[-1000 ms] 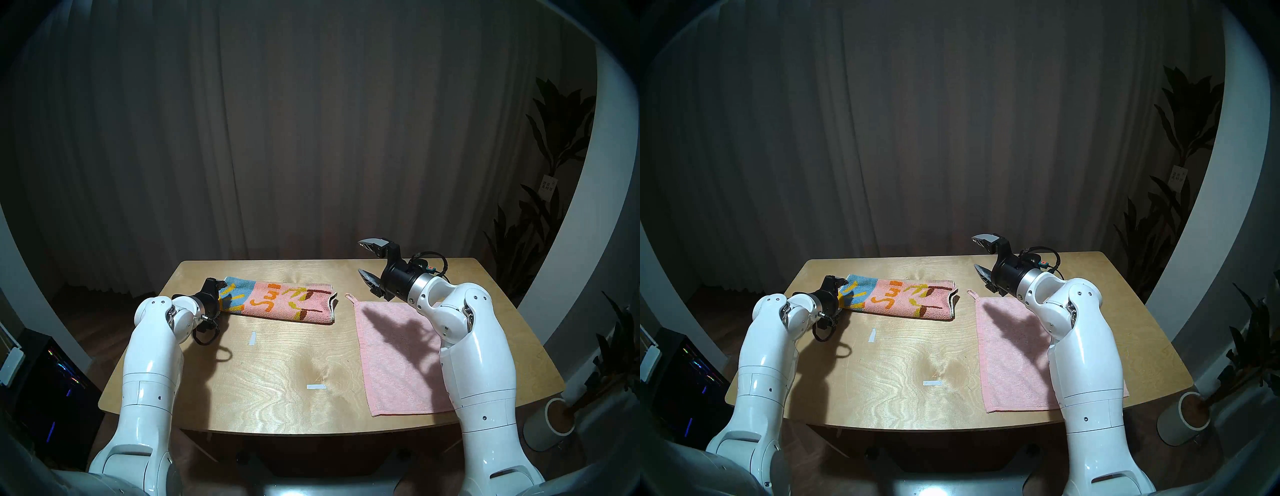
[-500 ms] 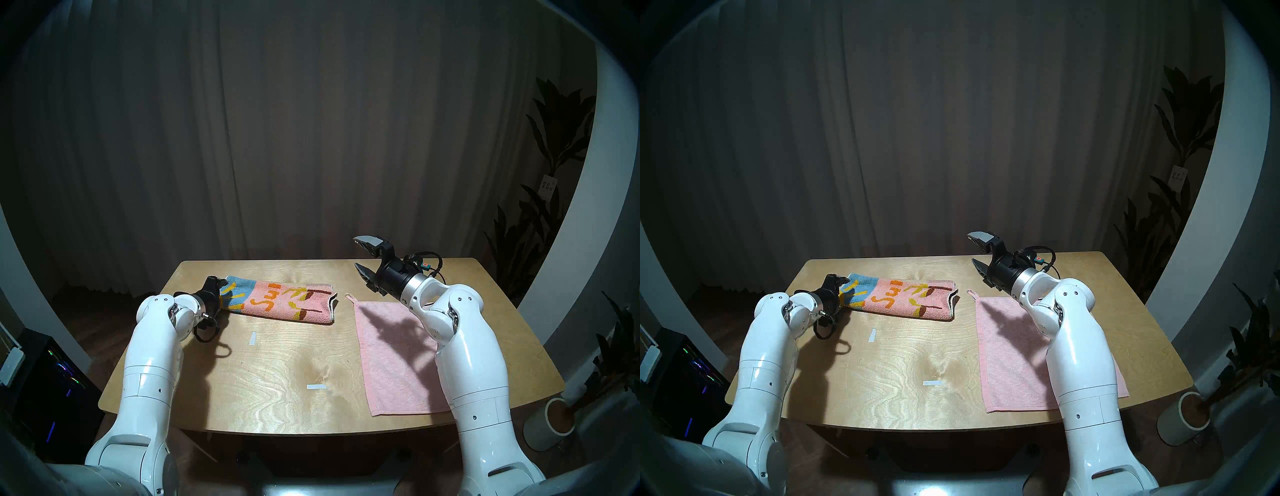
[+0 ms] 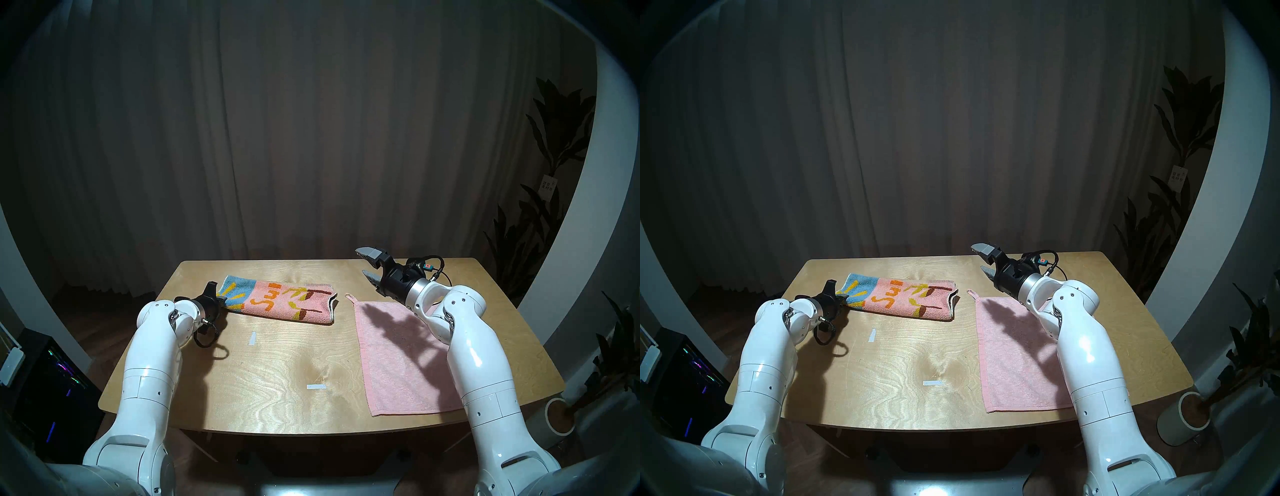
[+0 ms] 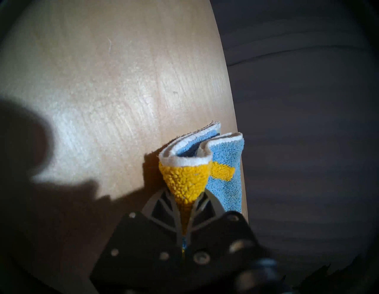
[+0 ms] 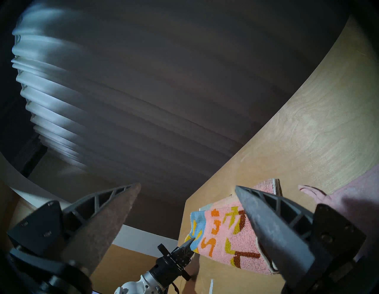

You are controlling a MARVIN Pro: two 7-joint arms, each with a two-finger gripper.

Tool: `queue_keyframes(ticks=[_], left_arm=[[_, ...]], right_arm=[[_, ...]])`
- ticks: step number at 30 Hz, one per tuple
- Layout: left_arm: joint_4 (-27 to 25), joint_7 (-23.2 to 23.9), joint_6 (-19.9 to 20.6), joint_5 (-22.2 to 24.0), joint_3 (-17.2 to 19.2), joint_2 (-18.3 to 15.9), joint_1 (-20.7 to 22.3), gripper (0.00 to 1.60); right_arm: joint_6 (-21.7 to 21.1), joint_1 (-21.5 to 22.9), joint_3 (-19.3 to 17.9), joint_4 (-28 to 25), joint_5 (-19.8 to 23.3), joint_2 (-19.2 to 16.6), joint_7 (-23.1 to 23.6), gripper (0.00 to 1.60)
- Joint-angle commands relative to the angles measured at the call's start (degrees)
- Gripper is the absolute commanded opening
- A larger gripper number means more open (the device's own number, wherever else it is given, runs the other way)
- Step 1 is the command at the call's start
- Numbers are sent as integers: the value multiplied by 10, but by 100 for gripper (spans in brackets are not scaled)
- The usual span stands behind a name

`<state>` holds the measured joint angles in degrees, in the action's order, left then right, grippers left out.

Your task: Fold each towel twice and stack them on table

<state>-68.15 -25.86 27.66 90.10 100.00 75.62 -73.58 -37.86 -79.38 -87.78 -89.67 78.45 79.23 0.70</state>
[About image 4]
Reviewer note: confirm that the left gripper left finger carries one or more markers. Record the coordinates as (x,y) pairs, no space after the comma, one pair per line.
(142,255)

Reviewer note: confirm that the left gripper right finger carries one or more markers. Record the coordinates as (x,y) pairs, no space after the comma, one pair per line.
(225,255)

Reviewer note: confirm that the sunflower print terry towel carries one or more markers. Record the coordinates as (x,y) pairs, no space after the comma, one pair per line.
(189,177)

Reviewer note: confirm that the grey pleated curtain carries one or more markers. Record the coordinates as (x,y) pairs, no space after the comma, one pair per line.
(296,118)

